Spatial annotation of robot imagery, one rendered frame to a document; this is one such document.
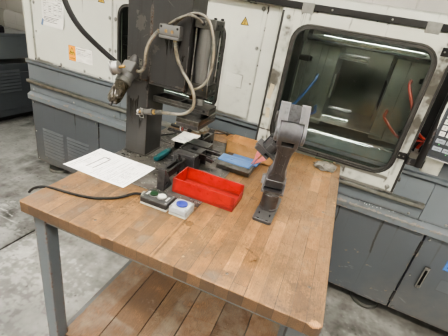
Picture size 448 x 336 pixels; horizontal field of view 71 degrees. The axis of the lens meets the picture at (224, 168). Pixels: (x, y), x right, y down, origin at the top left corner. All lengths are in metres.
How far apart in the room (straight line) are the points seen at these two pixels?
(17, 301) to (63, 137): 1.38
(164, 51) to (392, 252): 1.63
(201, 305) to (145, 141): 0.87
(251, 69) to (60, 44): 1.51
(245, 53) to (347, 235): 1.23
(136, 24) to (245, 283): 1.03
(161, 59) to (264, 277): 0.89
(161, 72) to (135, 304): 1.09
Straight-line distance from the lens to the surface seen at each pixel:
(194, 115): 1.32
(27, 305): 2.10
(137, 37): 1.39
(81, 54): 2.64
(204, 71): 1.29
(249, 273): 0.94
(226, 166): 1.44
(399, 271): 2.19
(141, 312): 1.69
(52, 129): 3.05
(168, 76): 1.33
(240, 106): 1.96
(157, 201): 1.11
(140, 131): 1.46
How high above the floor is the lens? 1.54
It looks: 26 degrees down
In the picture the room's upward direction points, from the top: 10 degrees clockwise
